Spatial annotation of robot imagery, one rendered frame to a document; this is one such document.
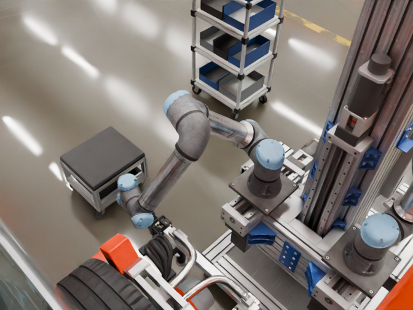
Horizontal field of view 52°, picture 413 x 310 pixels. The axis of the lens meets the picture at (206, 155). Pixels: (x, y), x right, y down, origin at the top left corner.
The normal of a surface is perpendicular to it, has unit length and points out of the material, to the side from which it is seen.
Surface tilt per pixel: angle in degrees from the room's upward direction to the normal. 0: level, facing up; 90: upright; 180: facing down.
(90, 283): 26
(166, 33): 0
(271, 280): 0
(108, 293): 13
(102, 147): 0
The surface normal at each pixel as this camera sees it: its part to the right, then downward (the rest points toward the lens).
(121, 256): 0.60, 0.05
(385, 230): -0.08, -0.62
